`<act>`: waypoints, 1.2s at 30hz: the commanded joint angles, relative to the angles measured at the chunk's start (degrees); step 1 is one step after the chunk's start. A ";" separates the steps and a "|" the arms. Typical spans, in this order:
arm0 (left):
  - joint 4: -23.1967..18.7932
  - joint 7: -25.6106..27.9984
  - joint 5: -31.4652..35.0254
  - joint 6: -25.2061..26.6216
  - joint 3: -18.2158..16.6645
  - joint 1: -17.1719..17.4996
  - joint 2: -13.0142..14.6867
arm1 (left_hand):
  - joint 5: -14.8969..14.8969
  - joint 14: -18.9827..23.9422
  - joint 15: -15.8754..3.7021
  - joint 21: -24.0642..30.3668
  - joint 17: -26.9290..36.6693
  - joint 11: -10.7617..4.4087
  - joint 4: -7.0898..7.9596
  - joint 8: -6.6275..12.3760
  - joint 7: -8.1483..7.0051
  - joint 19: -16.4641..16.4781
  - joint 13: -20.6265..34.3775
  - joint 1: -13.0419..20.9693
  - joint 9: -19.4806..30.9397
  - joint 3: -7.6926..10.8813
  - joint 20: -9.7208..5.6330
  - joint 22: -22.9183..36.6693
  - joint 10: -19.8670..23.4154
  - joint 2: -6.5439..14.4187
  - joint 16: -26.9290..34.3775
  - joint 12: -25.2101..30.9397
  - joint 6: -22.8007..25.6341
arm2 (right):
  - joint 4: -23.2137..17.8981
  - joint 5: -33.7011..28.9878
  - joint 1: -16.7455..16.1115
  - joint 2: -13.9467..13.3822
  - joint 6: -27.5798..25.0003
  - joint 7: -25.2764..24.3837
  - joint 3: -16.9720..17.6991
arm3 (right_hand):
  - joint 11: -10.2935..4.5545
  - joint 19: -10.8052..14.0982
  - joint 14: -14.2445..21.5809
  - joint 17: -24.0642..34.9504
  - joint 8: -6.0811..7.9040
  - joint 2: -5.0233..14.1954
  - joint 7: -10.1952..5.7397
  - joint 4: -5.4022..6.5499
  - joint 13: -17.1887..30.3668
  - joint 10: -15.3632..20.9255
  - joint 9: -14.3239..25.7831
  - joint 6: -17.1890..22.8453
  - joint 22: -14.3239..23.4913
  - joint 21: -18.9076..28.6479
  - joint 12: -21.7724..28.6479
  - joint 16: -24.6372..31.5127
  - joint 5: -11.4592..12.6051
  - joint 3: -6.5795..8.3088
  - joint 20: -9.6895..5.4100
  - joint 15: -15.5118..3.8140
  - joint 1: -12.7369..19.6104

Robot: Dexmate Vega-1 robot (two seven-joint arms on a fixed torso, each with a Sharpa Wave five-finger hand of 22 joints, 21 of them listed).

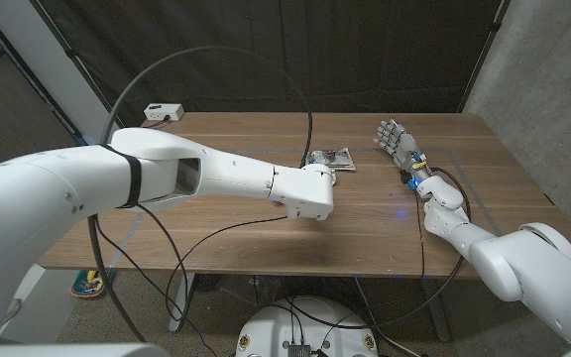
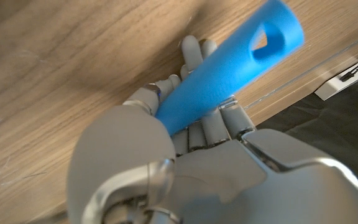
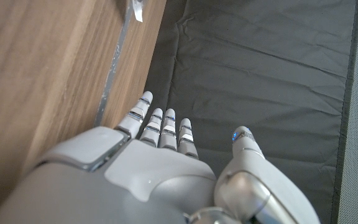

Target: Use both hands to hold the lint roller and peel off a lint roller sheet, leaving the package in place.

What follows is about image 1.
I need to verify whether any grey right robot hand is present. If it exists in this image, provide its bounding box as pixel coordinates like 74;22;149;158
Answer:
373;117;434;180

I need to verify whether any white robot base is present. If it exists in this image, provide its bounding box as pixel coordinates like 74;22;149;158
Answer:
235;296;380;357

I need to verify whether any printed plastic package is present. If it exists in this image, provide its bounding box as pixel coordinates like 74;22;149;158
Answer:
306;147;357;173

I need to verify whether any black fabric backdrop curtain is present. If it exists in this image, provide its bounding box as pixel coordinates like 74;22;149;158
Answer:
32;0;508;139

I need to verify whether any black backdrop stand pole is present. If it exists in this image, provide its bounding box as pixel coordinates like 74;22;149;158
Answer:
28;0;132;139
456;0;513;114

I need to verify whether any grey metal table leg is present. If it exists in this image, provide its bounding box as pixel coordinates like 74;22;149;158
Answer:
421;277;450;342
168;272;196;332

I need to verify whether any white power strip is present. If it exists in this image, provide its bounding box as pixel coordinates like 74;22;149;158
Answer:
144;102;185;122

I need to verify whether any colourful green orange shoe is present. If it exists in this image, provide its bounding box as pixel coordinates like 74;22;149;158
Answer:
69;269;117;299

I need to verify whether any white robot torso edge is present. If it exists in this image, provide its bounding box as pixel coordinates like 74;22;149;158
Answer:
0;343;171;357

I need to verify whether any white floor platform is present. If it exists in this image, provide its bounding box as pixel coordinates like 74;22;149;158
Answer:
0;262;88;344

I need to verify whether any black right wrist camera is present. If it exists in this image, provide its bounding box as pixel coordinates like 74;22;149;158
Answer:
399;170;421;192

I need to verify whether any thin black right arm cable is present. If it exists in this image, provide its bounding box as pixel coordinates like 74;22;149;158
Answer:
413;190;426;280

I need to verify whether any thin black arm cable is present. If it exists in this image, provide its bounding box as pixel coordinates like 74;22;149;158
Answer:
413;190;426;280
91;202;289;357

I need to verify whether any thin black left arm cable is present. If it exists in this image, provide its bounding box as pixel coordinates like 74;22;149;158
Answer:
91;202;289;357

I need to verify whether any black power cord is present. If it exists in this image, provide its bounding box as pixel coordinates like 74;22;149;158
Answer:
138;114;173;132

